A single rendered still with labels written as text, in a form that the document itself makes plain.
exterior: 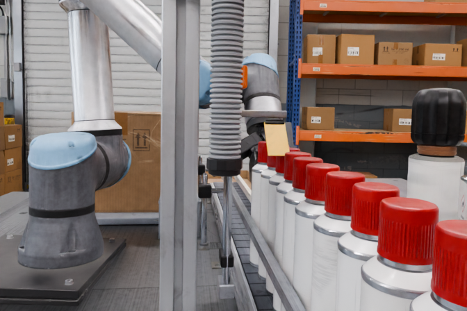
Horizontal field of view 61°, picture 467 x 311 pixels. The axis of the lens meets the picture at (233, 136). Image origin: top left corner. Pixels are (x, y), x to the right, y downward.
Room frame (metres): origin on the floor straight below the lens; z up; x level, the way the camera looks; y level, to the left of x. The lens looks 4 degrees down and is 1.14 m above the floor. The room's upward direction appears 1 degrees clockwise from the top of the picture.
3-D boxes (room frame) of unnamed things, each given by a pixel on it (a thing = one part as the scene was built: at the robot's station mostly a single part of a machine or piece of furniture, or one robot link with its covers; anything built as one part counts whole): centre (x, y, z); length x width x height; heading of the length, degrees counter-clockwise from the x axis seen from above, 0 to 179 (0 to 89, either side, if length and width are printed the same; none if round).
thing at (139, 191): (1.21, 0.32, 0.99); 0.30 x 0.24 x 0.27; 6
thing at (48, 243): (0.75, 0.32, 0.90); 0.15 x 0.15 x 0.10
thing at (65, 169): (0.76, 0.32, 1.02); 0.13 x 0.12 x 0.14; 172
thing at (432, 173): (0.67, -0.34, 1.03); 0.09 x 0.09 x 0.30
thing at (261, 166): (0.65, -0.06, 0.98); 0.05 x 0.05 x 0.20
